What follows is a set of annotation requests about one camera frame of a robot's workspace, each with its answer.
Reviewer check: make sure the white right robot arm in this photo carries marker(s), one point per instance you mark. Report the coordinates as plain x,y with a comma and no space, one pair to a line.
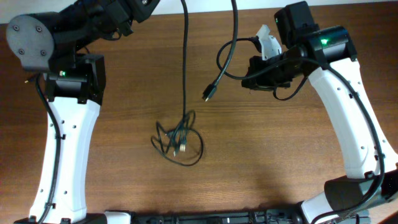
328,60

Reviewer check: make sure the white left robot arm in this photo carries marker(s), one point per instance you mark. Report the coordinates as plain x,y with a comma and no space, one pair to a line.
71,86

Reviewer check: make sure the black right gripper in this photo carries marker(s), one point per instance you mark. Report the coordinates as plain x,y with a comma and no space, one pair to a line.
259,82

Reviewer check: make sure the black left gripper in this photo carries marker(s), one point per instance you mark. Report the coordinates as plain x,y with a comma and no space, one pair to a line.
144,7

